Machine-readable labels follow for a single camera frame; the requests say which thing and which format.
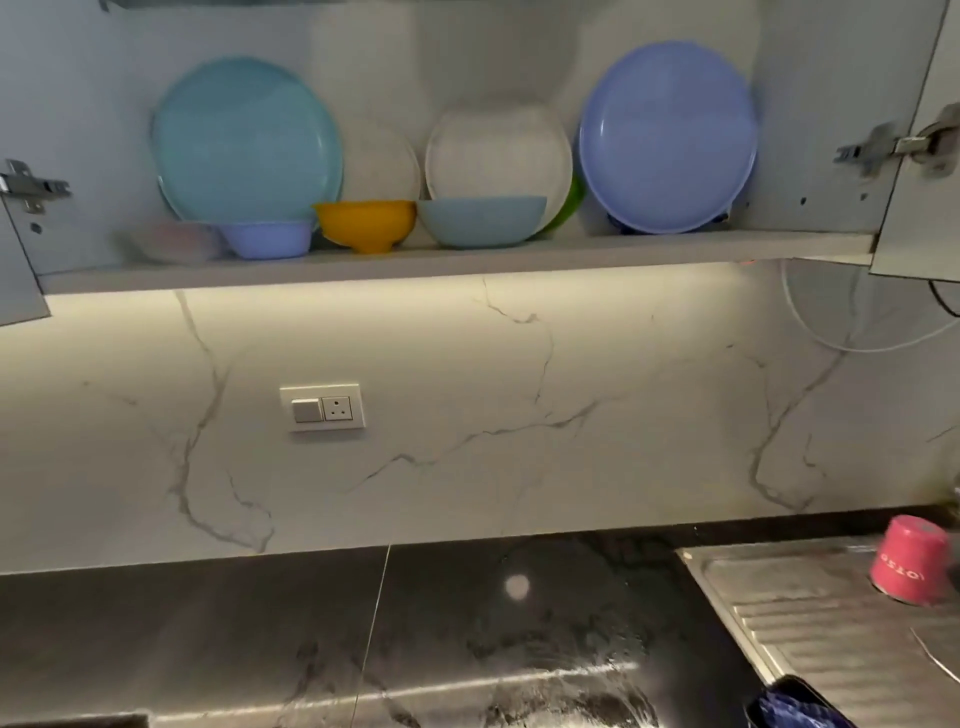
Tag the red bear cup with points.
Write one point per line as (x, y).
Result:
(911, 563)

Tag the yellow bowl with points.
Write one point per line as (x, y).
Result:
(365, 225)

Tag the white wall socket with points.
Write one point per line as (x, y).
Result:
(323, 408)

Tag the teal plate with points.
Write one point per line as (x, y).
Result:
(240, 143)

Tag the clear plastic lid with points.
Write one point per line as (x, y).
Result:
(942, 653)

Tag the white floral bowl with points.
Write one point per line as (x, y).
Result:
(173, 243)

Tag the steel sink drainboard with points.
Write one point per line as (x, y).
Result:
(810, 630)

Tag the green plate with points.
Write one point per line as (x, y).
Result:
(567, 207)

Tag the black plastic tray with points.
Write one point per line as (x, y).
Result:
(833, 702)

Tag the lavender plate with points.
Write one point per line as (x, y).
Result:
(668, 135)

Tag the light blue bowl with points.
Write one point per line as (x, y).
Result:
(480, 222)

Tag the small lavender bowl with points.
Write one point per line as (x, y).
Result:
(267, 240)

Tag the blue striped cloth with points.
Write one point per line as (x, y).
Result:
(783, 708)

